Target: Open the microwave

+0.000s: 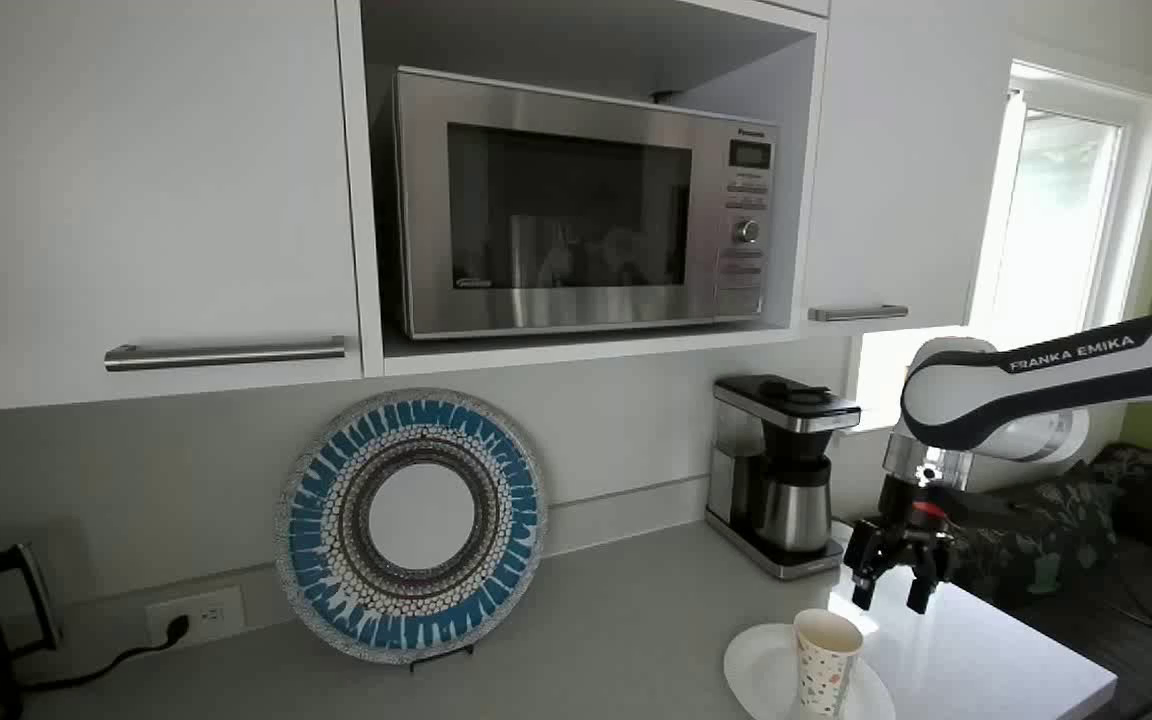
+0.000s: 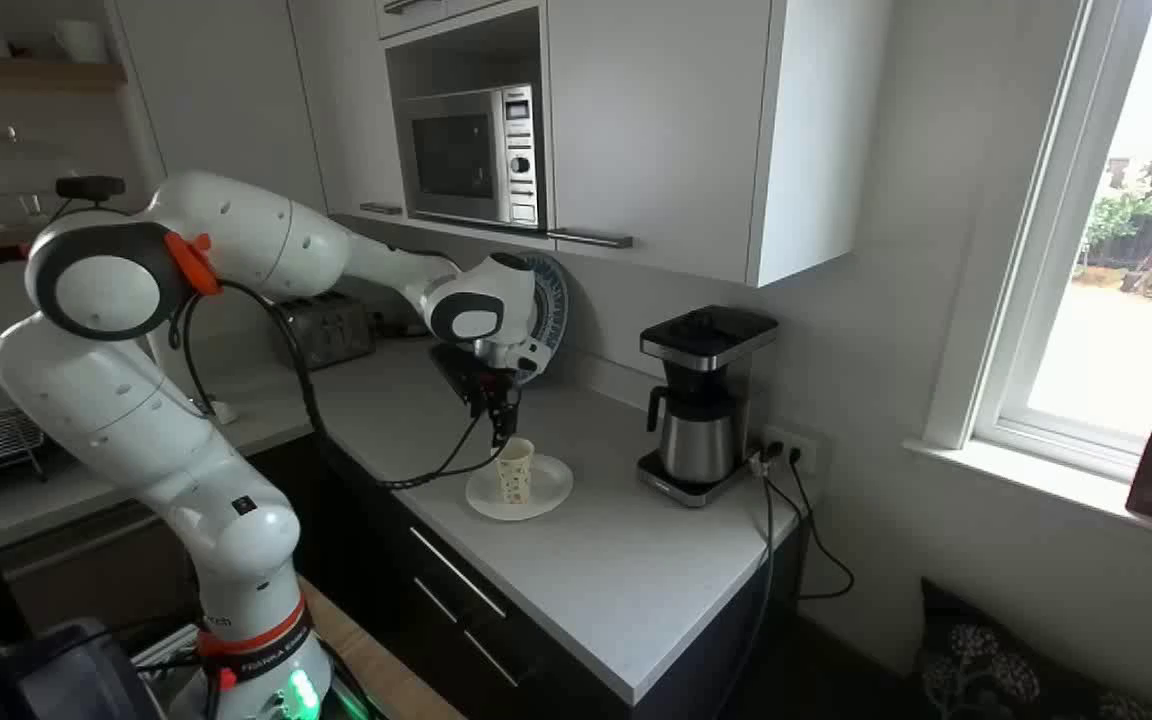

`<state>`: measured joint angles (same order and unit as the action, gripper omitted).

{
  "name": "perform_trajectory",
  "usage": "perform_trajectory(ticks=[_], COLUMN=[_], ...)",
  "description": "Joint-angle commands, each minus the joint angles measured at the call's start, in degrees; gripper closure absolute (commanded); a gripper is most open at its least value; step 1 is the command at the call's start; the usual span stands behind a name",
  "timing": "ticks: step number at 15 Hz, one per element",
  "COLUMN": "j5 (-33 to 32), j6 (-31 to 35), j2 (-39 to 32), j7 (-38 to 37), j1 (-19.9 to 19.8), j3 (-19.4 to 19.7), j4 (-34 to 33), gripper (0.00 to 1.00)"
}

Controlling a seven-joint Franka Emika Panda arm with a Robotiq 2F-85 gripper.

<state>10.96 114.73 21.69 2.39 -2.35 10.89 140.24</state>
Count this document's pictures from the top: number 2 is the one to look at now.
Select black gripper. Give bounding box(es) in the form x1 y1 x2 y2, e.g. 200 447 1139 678
435 345 521 447

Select stainless steel microwave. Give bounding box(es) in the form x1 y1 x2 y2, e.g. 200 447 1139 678
398 84 543 233

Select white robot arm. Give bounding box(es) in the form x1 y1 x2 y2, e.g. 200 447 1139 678
0 173 566 720

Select dotted paper cup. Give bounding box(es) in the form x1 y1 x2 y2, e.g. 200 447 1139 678
494 435 537 504

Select white small plate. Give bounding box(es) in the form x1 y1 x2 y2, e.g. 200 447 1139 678
464 455 572 518

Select blue patterned decorative plate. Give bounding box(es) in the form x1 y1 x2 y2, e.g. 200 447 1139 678
517 253 572 383

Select steel drip coffee maker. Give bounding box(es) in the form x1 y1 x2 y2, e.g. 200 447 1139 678
634 302 774 508

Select dark lower cabinet drawers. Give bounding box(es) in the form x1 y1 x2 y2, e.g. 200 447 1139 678
254 439 800 720

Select white upper cabinet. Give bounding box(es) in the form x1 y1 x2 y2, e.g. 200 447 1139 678
282 0 895 287

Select dark patterned cushion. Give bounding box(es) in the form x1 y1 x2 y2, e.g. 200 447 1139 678
912 579 1152 720

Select white framed window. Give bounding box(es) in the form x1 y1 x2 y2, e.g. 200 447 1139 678
925 0 1152 478

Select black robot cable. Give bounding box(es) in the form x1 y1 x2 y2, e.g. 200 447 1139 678
167 274 506 491

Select white wall outlet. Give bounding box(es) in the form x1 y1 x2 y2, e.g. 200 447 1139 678
763 425 819 476

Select black power cable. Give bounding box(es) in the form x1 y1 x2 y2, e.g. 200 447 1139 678
753 444 858 605

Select wooden wall shelf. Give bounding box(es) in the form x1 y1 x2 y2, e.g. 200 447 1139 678
0 57 124 92

